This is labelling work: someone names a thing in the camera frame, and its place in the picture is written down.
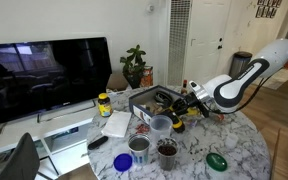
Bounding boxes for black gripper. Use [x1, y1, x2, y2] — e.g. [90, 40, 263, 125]
[171, 91, 211, 118]

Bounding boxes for yellow printed packet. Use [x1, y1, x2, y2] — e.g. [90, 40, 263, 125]
[185, 107, 202, 117]

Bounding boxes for orange Jenga box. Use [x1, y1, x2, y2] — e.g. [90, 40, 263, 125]
[140, 65, 154, 88]

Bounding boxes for white door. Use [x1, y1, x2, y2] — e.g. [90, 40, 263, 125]
[183, 0, 232, 86]

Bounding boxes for yellow and black torch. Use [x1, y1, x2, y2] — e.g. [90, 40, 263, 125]
[159, 99, 187, 134]

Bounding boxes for navy cardboard box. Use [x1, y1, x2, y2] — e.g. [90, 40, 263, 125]
[128, 84, 187, 126]

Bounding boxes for steel cup with blue label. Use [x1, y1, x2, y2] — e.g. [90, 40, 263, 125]
[127, 133, 151, 167]

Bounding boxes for steel trash can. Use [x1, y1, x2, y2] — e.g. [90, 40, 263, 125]
[229, 50, 253, 80]

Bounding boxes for red candy wrapper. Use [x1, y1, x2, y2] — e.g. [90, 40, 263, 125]
[134, 123, 151, 135]

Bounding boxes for black coiled strap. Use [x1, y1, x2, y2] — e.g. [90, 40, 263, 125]
[155, 91, 174, 106]

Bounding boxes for white vent grille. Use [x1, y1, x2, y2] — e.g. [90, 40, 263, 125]
[168, 0, 192, 87]

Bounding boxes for black flat-screen television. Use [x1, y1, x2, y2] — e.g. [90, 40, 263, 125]
[0, 36, 113, 124]

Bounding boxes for black remote control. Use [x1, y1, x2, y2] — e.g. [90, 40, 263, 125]
[87, 135, 109, 151]

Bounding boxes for blue round lid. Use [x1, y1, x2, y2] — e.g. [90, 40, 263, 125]
[113, 153, 133, 173]

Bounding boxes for yellow-lidded vitamin bottle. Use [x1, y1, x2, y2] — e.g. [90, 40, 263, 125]
[97, 92, 113, 118]

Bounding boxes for brown hot sauce bottle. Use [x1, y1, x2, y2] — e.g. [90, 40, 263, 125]
[181, 79, 189, 95]

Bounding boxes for white wall thermostat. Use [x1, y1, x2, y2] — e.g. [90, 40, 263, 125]
[146, 3, 156, 15]

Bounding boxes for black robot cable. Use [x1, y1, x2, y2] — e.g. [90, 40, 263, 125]
[210, 74, 276, 116]

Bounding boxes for clear plastic cup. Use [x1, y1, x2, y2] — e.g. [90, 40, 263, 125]
[149, 114, 174, 144]

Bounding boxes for green potted plant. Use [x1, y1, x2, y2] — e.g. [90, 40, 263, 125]
[119, 44, 148, 90]

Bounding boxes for white television stand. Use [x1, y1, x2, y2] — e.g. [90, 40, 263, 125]
[0, 96, 129, 178]

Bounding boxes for dark grey chair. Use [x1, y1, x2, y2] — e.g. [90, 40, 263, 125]
[0, 132, 41, 180]

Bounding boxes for green round lid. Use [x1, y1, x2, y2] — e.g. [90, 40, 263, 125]
[205, 152, 228, 173]

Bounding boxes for framed wall photos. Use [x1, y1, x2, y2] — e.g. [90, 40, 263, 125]
[255, 0, 283, 19]

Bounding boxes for steel cup with coffee beans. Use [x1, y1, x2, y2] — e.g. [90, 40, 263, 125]
[156, 137, 179, 172]

